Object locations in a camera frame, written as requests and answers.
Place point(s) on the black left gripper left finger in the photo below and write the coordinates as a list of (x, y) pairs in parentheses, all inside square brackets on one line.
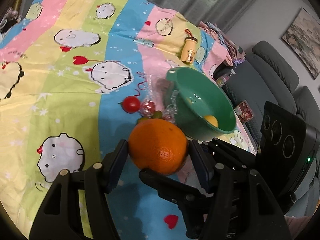
[(59, 214)]

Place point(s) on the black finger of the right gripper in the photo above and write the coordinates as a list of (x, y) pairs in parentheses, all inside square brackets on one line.
[(175, 192)]

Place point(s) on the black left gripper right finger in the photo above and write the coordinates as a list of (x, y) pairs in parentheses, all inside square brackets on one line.
[(237, 204)]

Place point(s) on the large orange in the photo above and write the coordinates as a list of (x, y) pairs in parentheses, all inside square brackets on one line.
[(158, 145)]

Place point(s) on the small green fruit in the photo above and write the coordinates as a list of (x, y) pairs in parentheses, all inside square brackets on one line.
[(157, 115)]

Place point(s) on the plastic red fruit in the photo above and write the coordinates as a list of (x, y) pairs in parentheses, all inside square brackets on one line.
[(147, 108)]

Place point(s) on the red tomato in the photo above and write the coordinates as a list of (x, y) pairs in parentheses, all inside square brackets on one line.
[(131, 104)]

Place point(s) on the red patterned packet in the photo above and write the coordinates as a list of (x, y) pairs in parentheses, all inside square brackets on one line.
[(244, 112)]

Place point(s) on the grey sofa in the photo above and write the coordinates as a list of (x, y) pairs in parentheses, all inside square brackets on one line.
[(266, 76)]

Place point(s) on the yellow lemon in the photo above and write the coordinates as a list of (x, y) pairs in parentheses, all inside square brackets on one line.
[(212, 120)]

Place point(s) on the green plastic bowl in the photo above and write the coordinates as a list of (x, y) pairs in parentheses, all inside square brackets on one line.
[(190, 96)]

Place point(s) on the clear drink bottle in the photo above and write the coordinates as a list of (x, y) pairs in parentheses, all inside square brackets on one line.
[(222, 80)]

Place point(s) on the pile of folded clothes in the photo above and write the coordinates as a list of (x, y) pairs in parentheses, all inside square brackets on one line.
[(235, 54)]

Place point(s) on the framed landscape picture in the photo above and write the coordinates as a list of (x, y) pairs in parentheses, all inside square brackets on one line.
[(302, 37)]

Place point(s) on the yellow cartoon bottle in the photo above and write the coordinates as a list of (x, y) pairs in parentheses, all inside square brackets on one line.
[(189, 48)]

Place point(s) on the colourful striped cartoon cloth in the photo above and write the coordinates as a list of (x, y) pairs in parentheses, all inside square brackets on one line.
[(65, 68)]

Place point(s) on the cluttered side shelf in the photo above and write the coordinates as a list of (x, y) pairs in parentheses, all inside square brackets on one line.
[(10, 18)]

